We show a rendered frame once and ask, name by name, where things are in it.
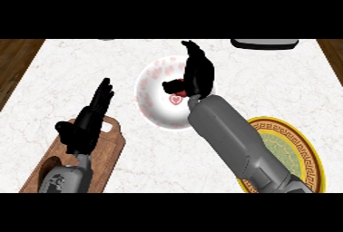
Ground red bell pepper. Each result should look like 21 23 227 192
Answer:
172 78 190 98

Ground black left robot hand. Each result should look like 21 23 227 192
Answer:
54 77 116 156

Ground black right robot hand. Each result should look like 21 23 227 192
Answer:
162 40 217 100

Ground yellow patterned plate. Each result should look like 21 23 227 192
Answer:
236 116 327 194

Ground brown wooden cutting board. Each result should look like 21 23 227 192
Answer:
20 116 128 194

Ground white bowl with red hearts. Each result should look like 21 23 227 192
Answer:
135 55 218 131

